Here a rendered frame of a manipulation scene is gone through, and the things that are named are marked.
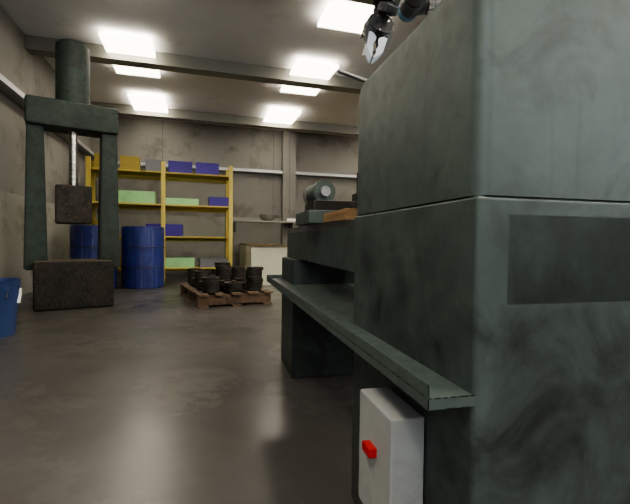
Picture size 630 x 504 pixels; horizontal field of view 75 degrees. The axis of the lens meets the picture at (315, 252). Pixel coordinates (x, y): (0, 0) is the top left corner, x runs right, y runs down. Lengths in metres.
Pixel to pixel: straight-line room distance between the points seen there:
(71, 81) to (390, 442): 5.24
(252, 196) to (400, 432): 8.85
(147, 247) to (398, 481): 6.32
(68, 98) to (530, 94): 5.17
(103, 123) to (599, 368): 5.26
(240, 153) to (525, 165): 9.06
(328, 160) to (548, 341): 9.43
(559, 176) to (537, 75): 0.17
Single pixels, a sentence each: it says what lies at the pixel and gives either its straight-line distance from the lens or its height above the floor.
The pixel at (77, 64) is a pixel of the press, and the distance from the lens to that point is 5.71.
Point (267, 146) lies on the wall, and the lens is 9.79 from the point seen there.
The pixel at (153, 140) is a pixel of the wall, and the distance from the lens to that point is 9.69.
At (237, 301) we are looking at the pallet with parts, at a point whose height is 0.05.
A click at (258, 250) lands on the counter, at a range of 7.24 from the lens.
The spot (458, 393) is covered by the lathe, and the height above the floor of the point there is 0.54.
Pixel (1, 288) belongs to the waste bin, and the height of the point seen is 0.39.
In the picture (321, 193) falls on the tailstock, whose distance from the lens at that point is 2.43.
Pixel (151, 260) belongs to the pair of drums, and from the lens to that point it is 6.99.
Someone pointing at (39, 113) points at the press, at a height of 2.12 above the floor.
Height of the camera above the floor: 0.79
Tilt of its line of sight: 2 degrees down
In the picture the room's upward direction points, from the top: 1 degrees clockwise
